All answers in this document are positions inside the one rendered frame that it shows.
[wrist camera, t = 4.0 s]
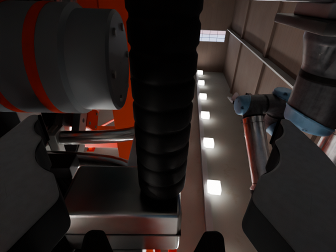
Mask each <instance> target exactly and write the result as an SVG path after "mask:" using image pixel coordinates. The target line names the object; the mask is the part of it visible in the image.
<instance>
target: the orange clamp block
mask: <svg viewBox="0 0 336 252"><path fill-rule="evenodd" d="M73 115H74V114H73V113H71V119H70V127H69V130H70V131H71V130H72V123H73ZM98 115H99V112H98V111H97V110H96V109H92V110H91V111H90V112H88V113H87V117H86V127H85V130H86V131H97V126H98Z"/></svg>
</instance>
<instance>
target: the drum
mask: <svg viewBox="0 0 336 252"><path fill-rule="evenodd" d="M128 88H129V52H128V44H127V37H126V31H125V27H124V23H123V20H122V17H121V15H120V14H119V13H118V12H117V11H116V10H115V9H107V8H83V7H82V6H81V5H79V4H78V3H76V2H67V1H46V0H42V1H33V0H0V112H20V113H59V114H69V113H73V114H86V113H88V112H90V111H91V110H120V109H121V108H122V107H123V106H124V104H125V102H126V99H127V94H128Z"/></svg>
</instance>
